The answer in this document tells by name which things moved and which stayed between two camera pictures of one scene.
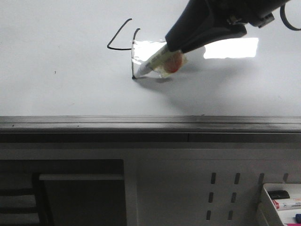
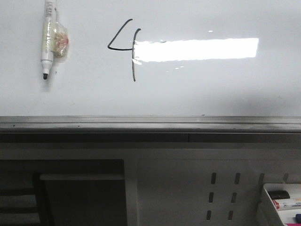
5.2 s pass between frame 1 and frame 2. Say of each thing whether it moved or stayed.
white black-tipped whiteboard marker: moved
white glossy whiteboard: stayed
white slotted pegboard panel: stayed
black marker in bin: stayed
